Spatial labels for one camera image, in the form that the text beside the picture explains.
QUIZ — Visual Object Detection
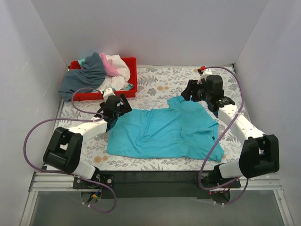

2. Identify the turquoise t shirt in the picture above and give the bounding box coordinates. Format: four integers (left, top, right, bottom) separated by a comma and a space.
107, 96, 219, 160

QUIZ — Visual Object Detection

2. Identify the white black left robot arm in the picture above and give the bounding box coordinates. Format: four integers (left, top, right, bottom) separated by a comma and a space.
43, 94, 132, 179

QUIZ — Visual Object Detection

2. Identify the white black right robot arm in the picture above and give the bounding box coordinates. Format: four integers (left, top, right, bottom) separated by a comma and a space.
181, 75, 280, 185

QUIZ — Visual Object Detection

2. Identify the light teal garment in bin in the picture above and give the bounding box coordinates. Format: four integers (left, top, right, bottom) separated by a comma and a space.
77, 58, 134, 93

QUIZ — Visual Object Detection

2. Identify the white t shirt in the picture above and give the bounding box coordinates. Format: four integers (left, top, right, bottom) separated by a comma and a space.
92, 53, 130, 91

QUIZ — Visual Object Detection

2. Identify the floral patterned table mat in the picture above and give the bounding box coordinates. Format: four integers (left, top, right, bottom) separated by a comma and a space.
55, 67, 242, 171

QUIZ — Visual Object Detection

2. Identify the pink t shirt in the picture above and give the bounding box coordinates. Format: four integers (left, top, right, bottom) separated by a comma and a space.
99, 53, 118, 77

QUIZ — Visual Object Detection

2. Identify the dark grey t shirt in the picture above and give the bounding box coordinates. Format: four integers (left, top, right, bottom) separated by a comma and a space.
58, 52, 107, 102

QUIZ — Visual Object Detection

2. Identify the red plastic bin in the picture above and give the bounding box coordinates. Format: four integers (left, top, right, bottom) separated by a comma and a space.
58, 53, 137, 102

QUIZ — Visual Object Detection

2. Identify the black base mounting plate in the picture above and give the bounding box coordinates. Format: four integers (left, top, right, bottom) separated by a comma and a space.
72, 170, 242, 200

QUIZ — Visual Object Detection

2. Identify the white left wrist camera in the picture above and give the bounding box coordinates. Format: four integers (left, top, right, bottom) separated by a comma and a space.
102, 88, 115, 101

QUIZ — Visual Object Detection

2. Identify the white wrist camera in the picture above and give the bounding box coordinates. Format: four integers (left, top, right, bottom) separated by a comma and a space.
197, 66, 213, 84
102, 88, 115, 101

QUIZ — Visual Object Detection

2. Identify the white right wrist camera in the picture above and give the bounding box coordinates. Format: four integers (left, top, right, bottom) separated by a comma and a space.
197, 66, 213, 84

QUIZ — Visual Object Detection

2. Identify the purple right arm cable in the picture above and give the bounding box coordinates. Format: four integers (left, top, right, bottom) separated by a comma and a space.
197, 66, 249, 206

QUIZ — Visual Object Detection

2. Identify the aluminium frame rail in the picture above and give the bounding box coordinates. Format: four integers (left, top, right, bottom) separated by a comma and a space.
19, 98, 294, 226

